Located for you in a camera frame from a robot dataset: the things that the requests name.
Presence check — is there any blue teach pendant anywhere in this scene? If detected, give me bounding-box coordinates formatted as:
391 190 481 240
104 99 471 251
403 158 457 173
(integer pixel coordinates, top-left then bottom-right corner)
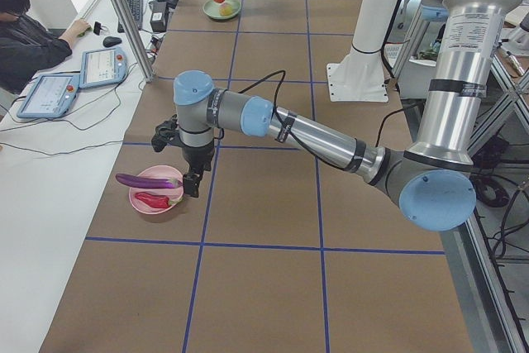
17 74 79 119
79 46 128 89

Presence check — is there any light green plate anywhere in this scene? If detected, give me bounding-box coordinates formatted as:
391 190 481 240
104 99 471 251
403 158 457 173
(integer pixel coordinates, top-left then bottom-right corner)
203 0 241 21

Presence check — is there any blue teach pendant far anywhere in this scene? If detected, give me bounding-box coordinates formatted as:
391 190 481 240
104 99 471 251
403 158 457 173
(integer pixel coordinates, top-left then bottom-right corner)
79 46 128 89

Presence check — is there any brown table mat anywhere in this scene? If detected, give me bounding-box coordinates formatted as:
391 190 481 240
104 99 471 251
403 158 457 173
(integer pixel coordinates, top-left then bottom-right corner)
41 0 473 352

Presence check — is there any pink plate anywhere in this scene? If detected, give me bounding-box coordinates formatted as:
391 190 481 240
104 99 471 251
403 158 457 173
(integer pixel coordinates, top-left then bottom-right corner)
127 165 183 215

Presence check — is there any black computer mouse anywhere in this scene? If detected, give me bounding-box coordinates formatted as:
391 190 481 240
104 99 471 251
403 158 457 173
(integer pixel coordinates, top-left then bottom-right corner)
102 36 122 48

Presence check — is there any blue teach pendant near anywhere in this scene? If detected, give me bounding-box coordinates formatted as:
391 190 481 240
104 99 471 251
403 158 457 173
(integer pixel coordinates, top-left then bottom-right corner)
17 74 79 119

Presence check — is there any black keyboard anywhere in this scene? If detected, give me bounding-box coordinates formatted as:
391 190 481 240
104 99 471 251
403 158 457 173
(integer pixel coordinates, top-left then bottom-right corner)
126 0 144 30

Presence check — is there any green pink peach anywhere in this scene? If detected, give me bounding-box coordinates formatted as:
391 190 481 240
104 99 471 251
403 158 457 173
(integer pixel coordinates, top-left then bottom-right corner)
219 2 234 17

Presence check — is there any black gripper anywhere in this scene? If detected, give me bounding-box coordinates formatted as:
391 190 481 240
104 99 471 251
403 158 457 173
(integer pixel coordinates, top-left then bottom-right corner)
151 119 214 198

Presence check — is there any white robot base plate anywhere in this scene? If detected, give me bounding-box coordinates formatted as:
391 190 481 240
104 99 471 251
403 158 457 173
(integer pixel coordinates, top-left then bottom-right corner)
326 48 388 103

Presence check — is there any red chili pepper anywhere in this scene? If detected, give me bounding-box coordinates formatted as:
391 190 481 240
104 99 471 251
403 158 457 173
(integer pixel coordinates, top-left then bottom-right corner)
134 192 180 209

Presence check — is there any seated person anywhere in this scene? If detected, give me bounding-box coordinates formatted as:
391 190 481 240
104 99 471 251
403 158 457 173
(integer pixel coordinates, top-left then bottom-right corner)
1 0 91 94

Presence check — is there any grey aluminium frame post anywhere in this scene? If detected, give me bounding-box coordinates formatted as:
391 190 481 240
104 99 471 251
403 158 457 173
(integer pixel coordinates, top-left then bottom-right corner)
111 0 154 83

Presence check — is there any purple eggplant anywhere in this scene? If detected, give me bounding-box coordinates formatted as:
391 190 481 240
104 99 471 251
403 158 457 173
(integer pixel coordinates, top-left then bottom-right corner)
115 174 183 189

